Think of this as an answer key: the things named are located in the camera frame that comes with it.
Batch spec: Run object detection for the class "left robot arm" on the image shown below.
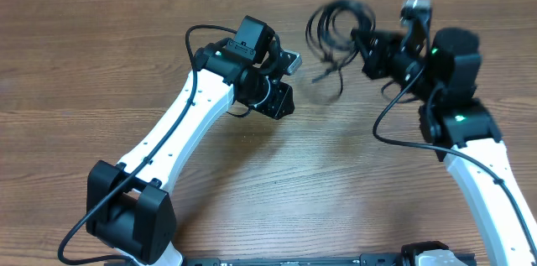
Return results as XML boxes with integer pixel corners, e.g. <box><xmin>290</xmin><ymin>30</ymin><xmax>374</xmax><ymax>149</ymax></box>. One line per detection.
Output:
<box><xmin>82</xmin><ymin>16</ymin><xmax>302</xmax><ymax>265</ymax></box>

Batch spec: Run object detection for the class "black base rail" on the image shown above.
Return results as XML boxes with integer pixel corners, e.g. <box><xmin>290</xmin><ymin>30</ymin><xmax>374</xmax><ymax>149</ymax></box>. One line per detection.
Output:
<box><xmin>104</xmin><ymin>252</ymin><xmax>477</xmax><ymax>266</ymax></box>

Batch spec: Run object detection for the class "black usb cable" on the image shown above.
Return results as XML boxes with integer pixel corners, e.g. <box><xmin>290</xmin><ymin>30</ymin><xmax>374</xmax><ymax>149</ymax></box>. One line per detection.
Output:
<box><xmin>305</xmin><ymin>0</ymin><xmax>378</xmax><ymax>102</ymax></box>

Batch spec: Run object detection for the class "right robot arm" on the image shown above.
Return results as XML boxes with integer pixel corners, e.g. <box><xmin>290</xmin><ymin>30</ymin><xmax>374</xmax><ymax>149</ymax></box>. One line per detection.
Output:
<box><xmin>351</xmin><ymin>28</ymin><xmax>536</xmax><ymax>265</ymax></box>

